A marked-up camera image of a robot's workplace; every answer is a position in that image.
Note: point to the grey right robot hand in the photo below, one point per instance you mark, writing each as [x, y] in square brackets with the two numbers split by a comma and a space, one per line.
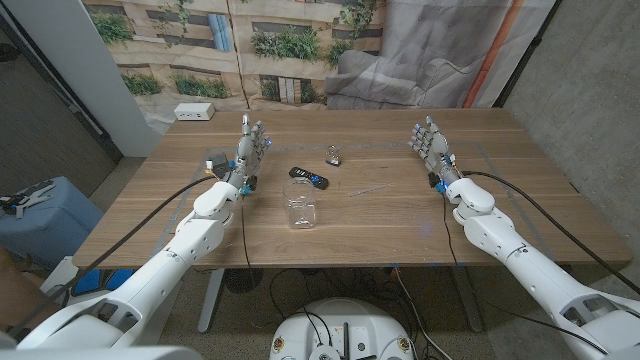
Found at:
[436, 150]

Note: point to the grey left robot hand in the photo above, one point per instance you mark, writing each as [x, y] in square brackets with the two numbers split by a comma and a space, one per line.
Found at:
[245, 155]

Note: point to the clear plastic pipette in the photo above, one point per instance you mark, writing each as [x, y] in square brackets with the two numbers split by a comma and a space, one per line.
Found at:
[370, 190]

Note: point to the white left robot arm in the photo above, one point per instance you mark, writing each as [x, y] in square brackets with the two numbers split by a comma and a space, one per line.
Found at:
[190, 240]

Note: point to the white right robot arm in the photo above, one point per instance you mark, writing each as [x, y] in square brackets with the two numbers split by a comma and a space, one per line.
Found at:
[500, 235]

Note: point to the black remote key fob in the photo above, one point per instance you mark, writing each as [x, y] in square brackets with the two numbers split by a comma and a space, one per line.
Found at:
[307, 176]

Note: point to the white power outlet box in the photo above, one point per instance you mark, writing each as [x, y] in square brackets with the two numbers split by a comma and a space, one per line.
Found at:
[194, 111]

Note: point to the clear glass jar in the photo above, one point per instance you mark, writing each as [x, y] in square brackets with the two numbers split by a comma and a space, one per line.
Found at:
[300, 210]

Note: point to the printed fabric backdrop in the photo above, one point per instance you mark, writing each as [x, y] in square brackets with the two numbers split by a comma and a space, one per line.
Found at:
[300, 50]

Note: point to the black round floor object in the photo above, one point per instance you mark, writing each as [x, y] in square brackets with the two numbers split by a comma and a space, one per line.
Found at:
[243, 280]

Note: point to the black backdrop stand pole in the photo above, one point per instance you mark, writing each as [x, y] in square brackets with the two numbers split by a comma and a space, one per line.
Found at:
[527, 52]

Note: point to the grey table leg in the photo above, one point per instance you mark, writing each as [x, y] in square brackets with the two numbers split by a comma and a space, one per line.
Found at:
[469, 305]
[210, 305]

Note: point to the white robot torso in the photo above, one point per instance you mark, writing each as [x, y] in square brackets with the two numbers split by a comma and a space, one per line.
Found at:
[340, 325]

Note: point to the blue storage bin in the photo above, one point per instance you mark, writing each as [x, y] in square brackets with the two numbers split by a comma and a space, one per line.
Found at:
[45, 235]

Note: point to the black and white tool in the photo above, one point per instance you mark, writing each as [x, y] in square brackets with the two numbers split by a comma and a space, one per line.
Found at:
[30, 196]

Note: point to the white and blue floor box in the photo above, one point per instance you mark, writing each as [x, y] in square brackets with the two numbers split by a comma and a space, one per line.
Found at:
[59, 274]

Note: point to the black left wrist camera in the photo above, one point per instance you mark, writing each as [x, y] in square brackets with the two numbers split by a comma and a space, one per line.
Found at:
[219, 162]

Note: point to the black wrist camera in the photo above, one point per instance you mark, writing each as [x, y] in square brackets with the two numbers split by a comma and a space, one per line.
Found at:
[433, 180]
[219, 162]

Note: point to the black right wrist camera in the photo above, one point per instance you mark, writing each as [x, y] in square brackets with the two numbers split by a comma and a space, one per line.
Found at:
[433, 180]

